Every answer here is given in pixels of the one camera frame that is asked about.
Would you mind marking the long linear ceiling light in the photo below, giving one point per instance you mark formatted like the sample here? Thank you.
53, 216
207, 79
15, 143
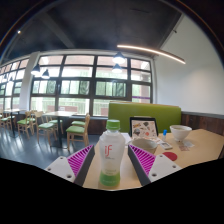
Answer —
150, 50

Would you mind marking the black-framed picture menu stand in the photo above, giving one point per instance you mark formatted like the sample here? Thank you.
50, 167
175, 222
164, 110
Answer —
143, 128

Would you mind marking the group of pendant lamps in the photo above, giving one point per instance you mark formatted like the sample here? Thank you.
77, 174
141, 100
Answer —
119, 59

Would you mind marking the flat round red coaster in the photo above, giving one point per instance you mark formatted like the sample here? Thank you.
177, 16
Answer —
170, 156

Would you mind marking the light wooden dining table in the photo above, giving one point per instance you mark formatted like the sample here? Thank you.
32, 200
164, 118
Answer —
59, 114
13, 110

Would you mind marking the green upholstered booth bench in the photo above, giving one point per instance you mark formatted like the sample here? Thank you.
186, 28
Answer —
150, 111

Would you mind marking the group of green-seated wooden chairs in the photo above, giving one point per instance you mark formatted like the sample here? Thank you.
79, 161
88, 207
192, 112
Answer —
77, 129

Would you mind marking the small blue-capped bottle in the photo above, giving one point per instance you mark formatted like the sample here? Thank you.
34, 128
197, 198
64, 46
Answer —
164, 135

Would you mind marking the small white flat card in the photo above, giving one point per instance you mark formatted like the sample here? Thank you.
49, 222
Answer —
165, 144

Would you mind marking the small white paper slip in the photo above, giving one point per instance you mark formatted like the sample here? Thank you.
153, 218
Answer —
186, 145

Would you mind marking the white ceramic bowl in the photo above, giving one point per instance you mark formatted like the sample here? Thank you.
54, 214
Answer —
180, 132

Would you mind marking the dark-framed window wall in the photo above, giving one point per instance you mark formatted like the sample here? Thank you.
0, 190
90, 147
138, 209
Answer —
76, 87

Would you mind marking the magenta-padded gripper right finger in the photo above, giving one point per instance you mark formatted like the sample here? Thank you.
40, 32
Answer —
145, 160

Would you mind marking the white paper sheet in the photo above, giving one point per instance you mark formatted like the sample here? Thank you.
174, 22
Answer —
126, 137

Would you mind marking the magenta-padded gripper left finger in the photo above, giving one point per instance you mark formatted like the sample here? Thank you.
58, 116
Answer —
80, 160

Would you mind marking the green-capped clear drink bottle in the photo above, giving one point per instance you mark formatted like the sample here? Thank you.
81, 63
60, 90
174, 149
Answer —
111, 153

